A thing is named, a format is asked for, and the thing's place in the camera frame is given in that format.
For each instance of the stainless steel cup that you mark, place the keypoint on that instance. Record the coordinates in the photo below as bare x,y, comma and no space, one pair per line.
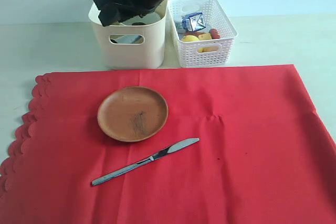
116,39

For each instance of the white ceramic bowl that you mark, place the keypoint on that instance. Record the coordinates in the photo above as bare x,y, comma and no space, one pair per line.
138,39

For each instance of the blue white milk carton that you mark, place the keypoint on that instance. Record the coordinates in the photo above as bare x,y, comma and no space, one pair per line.
190,22

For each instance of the yellow lemon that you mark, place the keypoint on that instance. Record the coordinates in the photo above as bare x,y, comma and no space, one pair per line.
189,38

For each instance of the fried chicken nugget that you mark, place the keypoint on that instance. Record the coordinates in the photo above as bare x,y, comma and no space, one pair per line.
195,33

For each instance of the yellow cheese wedge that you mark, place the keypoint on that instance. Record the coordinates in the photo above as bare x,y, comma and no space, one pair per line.
206,36

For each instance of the red toy sausage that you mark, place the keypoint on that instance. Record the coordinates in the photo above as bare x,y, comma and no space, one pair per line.
214,33

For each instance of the brown wooden plate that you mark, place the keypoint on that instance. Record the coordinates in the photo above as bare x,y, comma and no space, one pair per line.
132,114

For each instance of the metal table knife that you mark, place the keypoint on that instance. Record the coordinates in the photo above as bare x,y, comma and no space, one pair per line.
164,152

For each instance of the red table cloth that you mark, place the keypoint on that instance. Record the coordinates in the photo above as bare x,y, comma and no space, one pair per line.
264,155

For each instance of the cream plastic storage bin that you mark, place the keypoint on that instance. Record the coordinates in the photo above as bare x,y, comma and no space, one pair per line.
149,54

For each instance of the white perforated plastic basket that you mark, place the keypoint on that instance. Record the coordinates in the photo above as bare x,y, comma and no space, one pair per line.
214,42

